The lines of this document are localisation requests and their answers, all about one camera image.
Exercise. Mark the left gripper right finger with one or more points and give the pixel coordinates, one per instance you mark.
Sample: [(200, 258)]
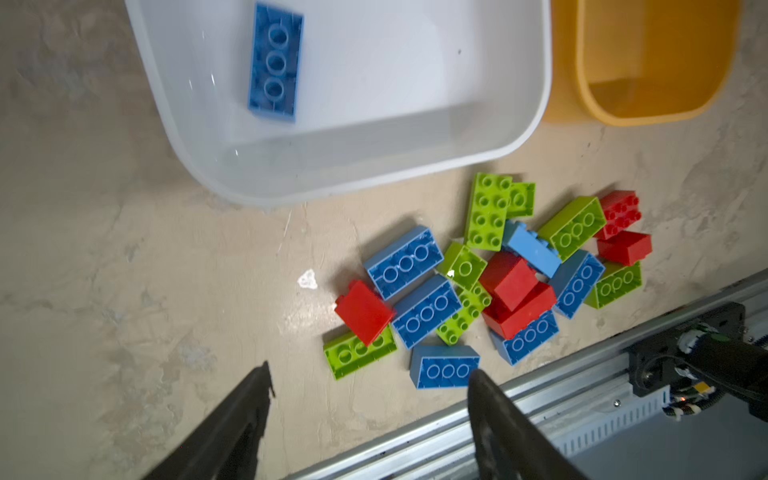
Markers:
[(507, 444)]

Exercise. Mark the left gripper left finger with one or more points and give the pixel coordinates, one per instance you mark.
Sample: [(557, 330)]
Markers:
[(225, 445)]

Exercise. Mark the green diagonal long brick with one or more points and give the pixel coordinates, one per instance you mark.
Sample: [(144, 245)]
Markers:
[(474, 301)]

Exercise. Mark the small green square brick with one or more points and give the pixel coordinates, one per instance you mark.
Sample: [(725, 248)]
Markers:
[(462, 265)]

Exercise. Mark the light blue brick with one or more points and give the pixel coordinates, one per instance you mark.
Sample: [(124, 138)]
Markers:
[(536, 251), (275, 60)]

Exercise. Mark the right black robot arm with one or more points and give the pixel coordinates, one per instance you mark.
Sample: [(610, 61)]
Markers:
[(731, 365)]

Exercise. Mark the red long centre brick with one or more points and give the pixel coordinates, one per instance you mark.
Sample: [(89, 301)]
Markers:
[(508, 323)]

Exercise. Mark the red centre square brick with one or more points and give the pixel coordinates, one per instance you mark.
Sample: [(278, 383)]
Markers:
[(508, 279)]

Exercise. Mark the blue diagonal brick right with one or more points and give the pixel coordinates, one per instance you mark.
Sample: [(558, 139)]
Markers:
[(574, 281)]

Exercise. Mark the red brick small right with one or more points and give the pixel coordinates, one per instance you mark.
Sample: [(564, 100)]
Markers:
[(625, 248)]

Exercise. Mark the green brick top tall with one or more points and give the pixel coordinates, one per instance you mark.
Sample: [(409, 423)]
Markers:
[(488, 203)]

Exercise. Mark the small green brick top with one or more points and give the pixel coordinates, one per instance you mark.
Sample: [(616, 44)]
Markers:
[(522, 200)]

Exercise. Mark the near white plastic bin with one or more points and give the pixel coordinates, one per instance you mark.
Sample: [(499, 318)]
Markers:
[(386, 91)]

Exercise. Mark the yellow plastic bin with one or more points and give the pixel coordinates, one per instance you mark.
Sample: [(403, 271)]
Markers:
[(637, 63)]

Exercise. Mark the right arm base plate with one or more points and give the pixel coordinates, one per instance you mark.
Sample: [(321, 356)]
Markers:
[(655, 362)]

